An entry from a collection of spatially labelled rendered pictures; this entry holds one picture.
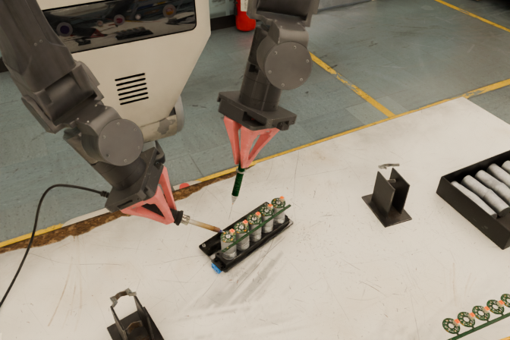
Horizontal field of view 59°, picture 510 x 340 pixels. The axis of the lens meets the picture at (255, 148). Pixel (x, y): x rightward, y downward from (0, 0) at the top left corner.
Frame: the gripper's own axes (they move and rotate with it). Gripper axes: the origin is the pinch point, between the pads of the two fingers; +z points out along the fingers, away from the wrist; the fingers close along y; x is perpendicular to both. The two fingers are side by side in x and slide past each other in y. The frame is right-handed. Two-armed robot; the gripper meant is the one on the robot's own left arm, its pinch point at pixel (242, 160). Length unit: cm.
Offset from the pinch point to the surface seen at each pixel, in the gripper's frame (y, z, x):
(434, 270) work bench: 26.9, 11.2, 22.5
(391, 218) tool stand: 16.1, 9.1, 27.1
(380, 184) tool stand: 12.1, 3.8, 26.1
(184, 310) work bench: 2.6, 22.8, -8.2
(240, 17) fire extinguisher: -185, 13, 202
